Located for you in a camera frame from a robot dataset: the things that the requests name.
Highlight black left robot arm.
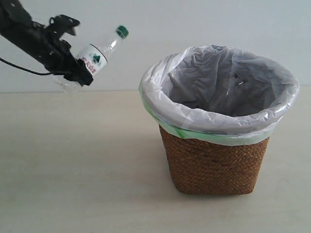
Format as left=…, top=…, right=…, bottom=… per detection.
left=0, top=0, right=93, bottom=86

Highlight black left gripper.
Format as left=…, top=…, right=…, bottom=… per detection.
left=31, top=14, right=93, bottom=86

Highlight black cable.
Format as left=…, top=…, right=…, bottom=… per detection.
left=0, top=57, right=55, bottom=76

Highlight woven brown wastebasket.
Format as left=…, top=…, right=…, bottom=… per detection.
left=159, top=127, right=269, bottom=195

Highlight white plastic bin liner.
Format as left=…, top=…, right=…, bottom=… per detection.
left=139, top=45, right=300, bottom=146

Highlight green label water bottle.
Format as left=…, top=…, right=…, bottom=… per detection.
left=54, top=25, right=129, bottom=93

